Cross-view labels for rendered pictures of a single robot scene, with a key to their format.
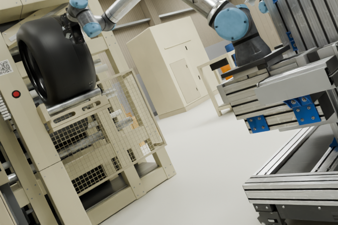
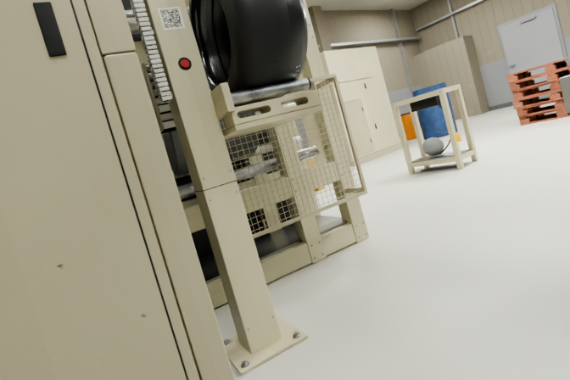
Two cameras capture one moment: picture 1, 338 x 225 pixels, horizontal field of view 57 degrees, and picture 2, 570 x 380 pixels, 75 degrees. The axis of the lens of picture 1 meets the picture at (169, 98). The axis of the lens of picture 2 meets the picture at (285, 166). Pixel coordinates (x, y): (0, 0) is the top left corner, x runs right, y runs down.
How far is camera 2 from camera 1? 0.63 m
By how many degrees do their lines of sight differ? 4
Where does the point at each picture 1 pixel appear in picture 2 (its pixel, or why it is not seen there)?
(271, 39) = (467, 96)
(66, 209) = (234, 256)
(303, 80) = not seen: outside the picture
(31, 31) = not seen: outside the picture
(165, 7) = (339, 35)
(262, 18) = (460, 66)
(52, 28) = not seen: outside the picture
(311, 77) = not seen: outside the picture
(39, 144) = (209, 149)
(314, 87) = not seen: outside the picture
